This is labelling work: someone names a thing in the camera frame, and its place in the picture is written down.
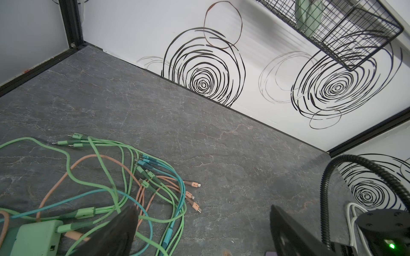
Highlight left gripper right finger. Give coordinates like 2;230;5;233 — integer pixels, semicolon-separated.
270;205;336;256

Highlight tangled green charging cables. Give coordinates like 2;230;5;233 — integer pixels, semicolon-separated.
0;132;202;256

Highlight white power cords bundle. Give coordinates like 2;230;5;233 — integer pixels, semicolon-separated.
345;202;374;256

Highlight light green charger plug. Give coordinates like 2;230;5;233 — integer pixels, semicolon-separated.
1;220;63;256

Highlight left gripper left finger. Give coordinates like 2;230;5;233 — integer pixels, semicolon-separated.
71;205;138;256

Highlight black wire basket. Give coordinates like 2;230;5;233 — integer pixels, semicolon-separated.
260;1;404;71

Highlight green tongs in basket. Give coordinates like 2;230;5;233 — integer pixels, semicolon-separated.
295;0;324;38

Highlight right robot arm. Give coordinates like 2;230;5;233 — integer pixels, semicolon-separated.
320;153;410;249

